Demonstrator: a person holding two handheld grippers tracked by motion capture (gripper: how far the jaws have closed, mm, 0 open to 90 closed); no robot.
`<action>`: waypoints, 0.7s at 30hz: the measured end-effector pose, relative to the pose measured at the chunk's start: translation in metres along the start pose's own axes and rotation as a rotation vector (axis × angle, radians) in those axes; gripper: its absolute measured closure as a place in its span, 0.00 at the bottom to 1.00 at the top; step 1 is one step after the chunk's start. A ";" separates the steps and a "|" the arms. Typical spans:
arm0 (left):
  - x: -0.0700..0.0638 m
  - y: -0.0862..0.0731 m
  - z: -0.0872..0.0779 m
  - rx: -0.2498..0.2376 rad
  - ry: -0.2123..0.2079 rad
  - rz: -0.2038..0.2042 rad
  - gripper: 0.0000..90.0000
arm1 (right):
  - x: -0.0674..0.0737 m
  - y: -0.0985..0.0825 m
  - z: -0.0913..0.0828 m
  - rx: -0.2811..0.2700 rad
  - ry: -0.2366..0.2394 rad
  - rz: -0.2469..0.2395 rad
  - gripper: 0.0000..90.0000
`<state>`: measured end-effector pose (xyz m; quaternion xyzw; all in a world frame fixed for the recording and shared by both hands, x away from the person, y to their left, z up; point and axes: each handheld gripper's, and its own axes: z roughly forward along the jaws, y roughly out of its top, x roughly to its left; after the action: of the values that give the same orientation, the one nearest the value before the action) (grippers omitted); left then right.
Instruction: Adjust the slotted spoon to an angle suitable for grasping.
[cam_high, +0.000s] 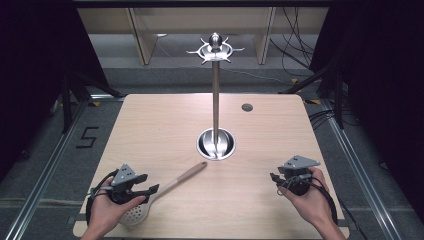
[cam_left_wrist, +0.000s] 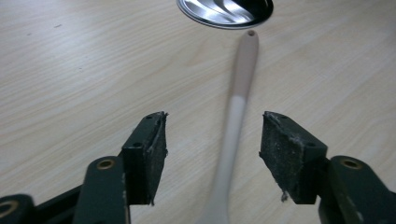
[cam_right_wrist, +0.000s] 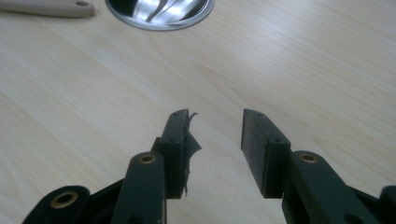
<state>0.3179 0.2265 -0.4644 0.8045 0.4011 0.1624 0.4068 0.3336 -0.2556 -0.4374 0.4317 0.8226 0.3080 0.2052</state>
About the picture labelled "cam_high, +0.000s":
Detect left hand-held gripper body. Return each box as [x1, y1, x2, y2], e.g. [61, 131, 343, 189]
[109, 163, 148, 205]

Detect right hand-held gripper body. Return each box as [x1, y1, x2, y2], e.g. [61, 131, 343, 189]
[277, 155, 321, 197]

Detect slotted spoon with wooden handle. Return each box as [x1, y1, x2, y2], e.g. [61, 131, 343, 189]
[118, 161, 209, 227]

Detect person's right hand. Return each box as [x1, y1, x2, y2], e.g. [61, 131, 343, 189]
[279, 166, 335, 228]

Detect person's left hand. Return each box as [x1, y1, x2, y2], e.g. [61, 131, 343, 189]
[87, 177, 148, 235]

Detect black metal stand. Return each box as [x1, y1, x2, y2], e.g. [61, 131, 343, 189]
[60, 68, 125, 135]
[279, 61, 346, 130]

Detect steel utensil hanging rack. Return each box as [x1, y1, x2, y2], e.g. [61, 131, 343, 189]
[185, 31, 246, 162]

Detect dark curtain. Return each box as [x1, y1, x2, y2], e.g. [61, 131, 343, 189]
[0, 0, 112, 183]
[308, 0, 424, 223]

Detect light wooden shelf unit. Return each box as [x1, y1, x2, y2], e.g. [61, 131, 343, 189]
[76, 6, 330, 66]

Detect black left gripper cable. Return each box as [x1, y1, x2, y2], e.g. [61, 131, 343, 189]
[85, 168, 120, 225]

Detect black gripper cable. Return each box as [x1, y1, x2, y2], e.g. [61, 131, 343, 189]
[309, 176, 339, 225]
[85, 168, 120, 225]

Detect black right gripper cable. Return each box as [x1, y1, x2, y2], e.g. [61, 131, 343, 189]
[309, 176, 339, 225]

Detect bundle of black cables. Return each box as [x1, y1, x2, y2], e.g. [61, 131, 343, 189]
[307, 108, 359, 131]

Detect aluminium floor rail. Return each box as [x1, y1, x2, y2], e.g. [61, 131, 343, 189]
[320, 99, 403, 240]
[3, 94, 126, 240]

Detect black floor cables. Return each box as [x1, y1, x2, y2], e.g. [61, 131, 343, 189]
[269, 6, 316, 69]

